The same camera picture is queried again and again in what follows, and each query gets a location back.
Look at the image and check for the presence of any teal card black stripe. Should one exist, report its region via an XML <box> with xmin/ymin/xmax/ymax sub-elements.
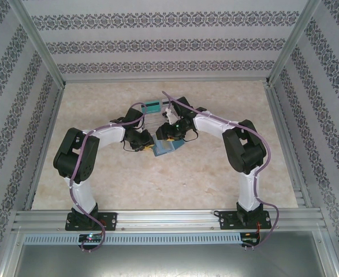
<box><xmin>141</xmin><ymin>100</ymin><xmax>162</xmax><ymax>114</ymax></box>

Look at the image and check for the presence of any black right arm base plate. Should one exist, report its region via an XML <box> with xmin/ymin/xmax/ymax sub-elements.
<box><xmin>218</xmin><ymin>210</ymin><xmax>271</xmax><ymax>231</ymax></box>

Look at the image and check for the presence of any teal blue card holder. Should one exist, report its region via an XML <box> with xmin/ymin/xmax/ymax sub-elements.
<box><xmin>152</xmin><ymin>137</ymin><xmax>185</xmax><ymax>158</ymax></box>

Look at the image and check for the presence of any aluminium table side rail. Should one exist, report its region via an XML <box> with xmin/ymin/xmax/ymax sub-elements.
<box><xmin>23</xmin><ymin>85</ymin><xmax>66</xmax><ymax>211</ymax></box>
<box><xmin>264</xmin><ymin>83</ymin><xmax>314</xmax><ymax>209</ymax></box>

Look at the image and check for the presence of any grey metal sheet panel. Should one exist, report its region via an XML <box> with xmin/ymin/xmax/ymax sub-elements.
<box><xmin>13</xmin><ymin>244</ymin><xmax>331</xmax><ymax>277</ymax></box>

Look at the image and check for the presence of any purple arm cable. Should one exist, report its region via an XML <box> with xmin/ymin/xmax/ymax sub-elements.
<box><xmin>161</xmin><ymin>91</ymin><xmax>280</xmax><ymax>250</ymax></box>
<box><xmin>69</xmin><ymin>102</ymin><xmax>146</xmax><ymax>253</ymax></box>

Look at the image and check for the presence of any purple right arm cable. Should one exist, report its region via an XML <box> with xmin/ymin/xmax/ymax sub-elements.
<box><xmin>161</xmin><ymin>91</ymin><xmax>280</xmax><ymax>250</ymax></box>

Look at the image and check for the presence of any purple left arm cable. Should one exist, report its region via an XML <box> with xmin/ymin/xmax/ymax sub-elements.
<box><xmin>69</xmin><ymin>102</ymin><xmax>146</xmax><ymax>253</ymax></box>

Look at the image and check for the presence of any thin black right gripper cable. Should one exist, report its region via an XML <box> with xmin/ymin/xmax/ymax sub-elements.
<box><xmin>183</xmin><ymin>129</ymin><xmax>199</xmax><ymax>143</ymax></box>

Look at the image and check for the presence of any grey slotted cable duct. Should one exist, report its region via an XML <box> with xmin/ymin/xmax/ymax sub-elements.
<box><xmin>23</xmin><ymin>232</ymin><xmax>243</xmax><ymax>245</ymax></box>

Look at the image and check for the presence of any aluminium frame post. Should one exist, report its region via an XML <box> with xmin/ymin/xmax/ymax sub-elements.
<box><xmin>266</xmin><ymin>0</ymin><xmax>323</xmax><ymax>87</ymax></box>
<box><xmin>9</xmin><ymin>0</ymin><xmax>66</xmax><ymax>87</ymax></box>

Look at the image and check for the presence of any aluminium mounting rail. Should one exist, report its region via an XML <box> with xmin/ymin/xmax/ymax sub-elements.
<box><xmin>12</xmin><ymin>209</ymin><xmax>323</xmax><ymax>231</ymax></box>

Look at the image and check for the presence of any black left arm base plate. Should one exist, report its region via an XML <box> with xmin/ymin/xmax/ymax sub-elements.
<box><xmin>66</xmin><ymin>212</ymin><xmax>118</xmax><ymax>231</ymax></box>

